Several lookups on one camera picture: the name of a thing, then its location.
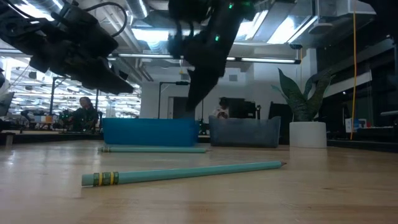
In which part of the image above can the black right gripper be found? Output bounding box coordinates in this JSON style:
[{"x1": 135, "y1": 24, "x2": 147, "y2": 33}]
[{"x1": 185, "y1": 15, "x2": 243, "y2": 111}]

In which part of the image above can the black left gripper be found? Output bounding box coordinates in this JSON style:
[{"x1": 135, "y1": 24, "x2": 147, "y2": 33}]
[{"x1": 35, "y1": 4, "x2": 135, "y2": 95}]

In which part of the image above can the teal pencil with green ferrule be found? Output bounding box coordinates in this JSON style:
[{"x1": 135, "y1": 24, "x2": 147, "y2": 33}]
[
  {"x1": 98, "y1": 146, "x2": 208, "y2": 154},
  {"x1": 81, "y1": 161, "x2": 287, "y2": 187}
]

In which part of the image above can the person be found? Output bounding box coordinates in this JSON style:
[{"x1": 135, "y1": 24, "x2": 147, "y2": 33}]
[
  {"x1": 71, "y1": 96, "x2": 100, "y2": 133},
  {"x1": 212, "y1": 96, "x2": 231, "y2": 120}
]

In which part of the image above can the black monitor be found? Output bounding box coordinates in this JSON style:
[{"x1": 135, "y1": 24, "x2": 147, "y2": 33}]
[{"x1": 228, "y1": 96, "x2": 262, "y2": 120}]

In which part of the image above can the grey plastic bin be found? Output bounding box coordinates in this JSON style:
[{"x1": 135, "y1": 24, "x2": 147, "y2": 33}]
[{"x1": 208, "y1": 114, "x2": 282, "y2": 148}]

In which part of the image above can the blue plastic bin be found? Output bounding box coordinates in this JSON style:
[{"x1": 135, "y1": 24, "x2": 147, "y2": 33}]
[{"x1": 101, "y1": 117, "x2": 200, "y2": 147}]

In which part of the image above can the long ceiling light bar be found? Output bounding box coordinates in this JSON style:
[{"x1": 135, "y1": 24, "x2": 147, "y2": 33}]
[{"x1": 107, "y1": 52, "x2": 302, "y2": 65}]

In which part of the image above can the black chair back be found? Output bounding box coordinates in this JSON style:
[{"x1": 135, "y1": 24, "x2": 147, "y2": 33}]
[{"x1": 269, "y1": 101, "x2": 294, "y2": 144}]

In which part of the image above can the green snake plant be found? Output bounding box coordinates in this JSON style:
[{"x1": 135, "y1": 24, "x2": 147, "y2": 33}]
[{"x1": 270, "y1": 67, "x2": 336, "y2": 123}]

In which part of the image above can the grey tilted screen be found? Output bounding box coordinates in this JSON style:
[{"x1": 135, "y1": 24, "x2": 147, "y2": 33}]
[{"x1": 0, "y1": 91, "x2": 15, "y2": 119}]

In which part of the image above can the white plant pot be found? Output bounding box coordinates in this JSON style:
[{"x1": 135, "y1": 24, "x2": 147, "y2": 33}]
[{"x1": 289, "y1": 121, "x2": 328, "y2": 149}]

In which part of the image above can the white and blue box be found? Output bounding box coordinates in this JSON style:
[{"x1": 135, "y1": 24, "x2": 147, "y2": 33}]
[{"x1": 344, "y1": 118, "x2": 368, "y2": 134}]

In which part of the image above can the white ceiling unit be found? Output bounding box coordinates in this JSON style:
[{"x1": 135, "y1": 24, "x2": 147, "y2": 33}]
[{"x1": 317, "y1": 0, "x2": 377, "y2": 17}]

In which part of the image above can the black station frame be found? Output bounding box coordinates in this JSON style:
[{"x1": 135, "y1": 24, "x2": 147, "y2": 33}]
[
  {"x1": 49, "y1": 76, "x2": 101, "y2": 125},
  {"x1": 157, "y1": 80, "x2": 192, "y2": 121}
]

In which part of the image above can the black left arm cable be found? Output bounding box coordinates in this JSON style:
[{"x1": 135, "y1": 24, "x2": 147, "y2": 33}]
[{"x1": 85, "y1": 2, "x2": 129, "y2": 38}]

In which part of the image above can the silver ceiling duct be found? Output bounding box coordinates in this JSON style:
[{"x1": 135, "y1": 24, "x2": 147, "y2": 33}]
[{"x1": 126, "y1": 0, "x2": 150, "y2": 19}]

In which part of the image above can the yellow cable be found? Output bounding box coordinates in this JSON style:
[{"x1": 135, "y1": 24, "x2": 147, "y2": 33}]
[{"x1": 350, "y1": 0, "x2": 358, "y2": 141}]

